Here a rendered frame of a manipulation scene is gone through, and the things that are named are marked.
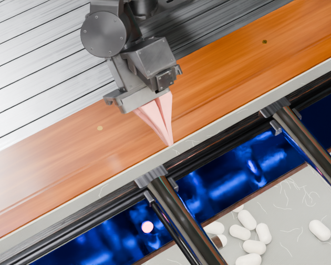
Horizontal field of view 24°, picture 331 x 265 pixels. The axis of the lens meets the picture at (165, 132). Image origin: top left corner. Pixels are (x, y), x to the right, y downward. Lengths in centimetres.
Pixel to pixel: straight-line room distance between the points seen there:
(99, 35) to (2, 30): 52
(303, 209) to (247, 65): 26
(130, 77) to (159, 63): 7
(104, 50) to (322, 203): 42
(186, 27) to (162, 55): 48
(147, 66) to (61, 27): 51
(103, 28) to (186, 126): 31
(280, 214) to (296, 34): 32
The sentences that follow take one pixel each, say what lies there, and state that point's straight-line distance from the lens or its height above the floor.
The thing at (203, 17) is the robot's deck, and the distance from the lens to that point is 144.
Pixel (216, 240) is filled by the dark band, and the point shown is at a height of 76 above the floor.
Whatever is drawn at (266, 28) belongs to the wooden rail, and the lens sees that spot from 131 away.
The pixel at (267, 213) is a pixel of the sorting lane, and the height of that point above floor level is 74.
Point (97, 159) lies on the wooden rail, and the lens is 116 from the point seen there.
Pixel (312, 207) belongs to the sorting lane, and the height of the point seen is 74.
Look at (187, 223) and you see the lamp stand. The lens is 71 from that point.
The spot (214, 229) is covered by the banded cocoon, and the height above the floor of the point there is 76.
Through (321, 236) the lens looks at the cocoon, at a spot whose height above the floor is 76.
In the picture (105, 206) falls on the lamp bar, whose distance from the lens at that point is 73.
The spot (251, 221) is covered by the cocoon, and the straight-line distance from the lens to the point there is 112.
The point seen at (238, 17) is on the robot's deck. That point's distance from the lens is 144.
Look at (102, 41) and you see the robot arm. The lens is 94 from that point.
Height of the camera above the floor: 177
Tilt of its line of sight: 59 degrees down
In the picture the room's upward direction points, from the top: straight up
